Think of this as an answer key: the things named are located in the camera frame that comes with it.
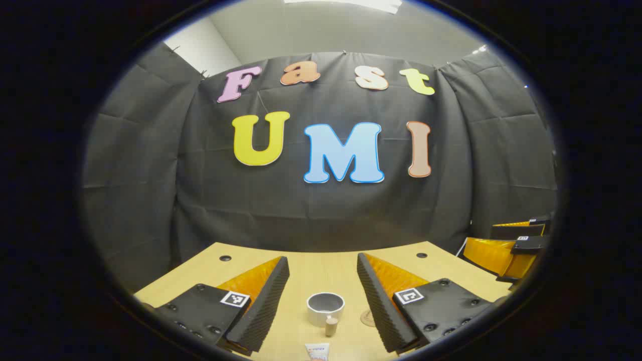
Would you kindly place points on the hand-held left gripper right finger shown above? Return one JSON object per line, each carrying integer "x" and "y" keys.
{"x": 376, "y": 301}

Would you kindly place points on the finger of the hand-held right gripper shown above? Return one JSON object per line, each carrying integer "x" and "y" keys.
{"x": 516, "y": 231}
{"x": 489, "y": 255}

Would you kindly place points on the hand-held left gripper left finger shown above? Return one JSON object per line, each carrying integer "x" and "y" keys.
{"x": 266, "y": 306}

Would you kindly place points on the round wooden coaster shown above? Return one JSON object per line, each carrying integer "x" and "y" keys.
{"x": 367, "y": 318}

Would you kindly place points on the white toothpaste tube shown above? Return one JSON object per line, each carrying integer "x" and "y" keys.
{"x": 317, "y": 352}

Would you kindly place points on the light wooden desktop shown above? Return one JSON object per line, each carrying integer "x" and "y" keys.
{"x": 321, "y": 271}

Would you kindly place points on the ceiling light panel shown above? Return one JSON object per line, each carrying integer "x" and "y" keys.
{"x": 371, "y": 4}

